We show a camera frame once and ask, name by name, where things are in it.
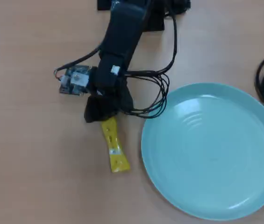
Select small bare-board wrist camera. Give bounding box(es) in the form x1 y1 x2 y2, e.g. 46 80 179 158
58 65 92 97

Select yellow coffee stick packet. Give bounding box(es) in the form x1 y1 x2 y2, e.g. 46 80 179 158
100 116 131 174

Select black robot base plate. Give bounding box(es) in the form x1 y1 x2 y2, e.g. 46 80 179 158
96 0 191 32

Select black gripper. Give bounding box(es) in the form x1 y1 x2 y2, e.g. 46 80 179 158
83 66 135 124

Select black camera cable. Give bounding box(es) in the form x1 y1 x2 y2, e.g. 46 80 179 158
53 44 103 79

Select thin black robot wire bundle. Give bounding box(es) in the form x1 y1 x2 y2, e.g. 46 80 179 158
119 13 178 119

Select light blue round plate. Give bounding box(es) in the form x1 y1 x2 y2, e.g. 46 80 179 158
141 83 264 221

